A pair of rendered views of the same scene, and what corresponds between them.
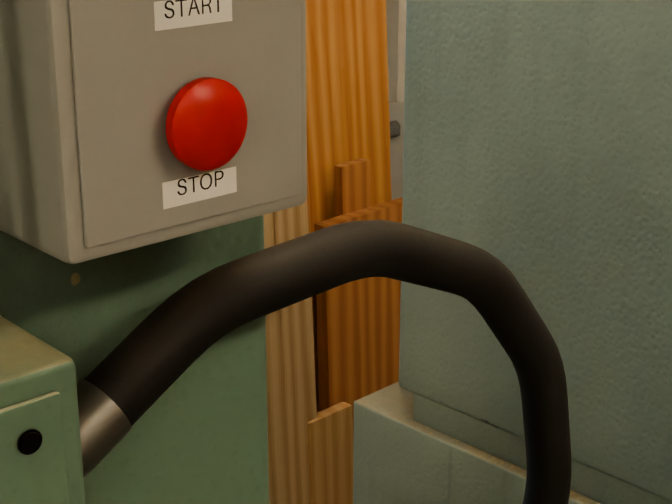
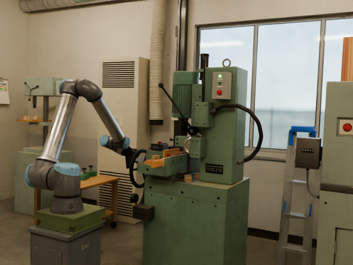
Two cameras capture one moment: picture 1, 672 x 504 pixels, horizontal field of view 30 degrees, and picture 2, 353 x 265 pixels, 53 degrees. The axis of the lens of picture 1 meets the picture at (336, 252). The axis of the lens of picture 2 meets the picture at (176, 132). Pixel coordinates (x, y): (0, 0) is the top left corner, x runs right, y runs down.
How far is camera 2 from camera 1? 194 cm
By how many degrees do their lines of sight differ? 71
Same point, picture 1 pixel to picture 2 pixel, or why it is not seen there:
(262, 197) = (223, 97)
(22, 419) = (205, 104)
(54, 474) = (206, 108)
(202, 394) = (228, 115)
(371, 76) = not seen: outside the picture
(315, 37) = not seen: outside the picture
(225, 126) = (219, 92)
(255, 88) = (223, 91)
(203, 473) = (228, 121)
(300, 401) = not seen: outside the picture
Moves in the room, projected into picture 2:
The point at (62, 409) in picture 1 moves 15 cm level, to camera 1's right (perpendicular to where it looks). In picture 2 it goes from (207, 104) to (218, 104)
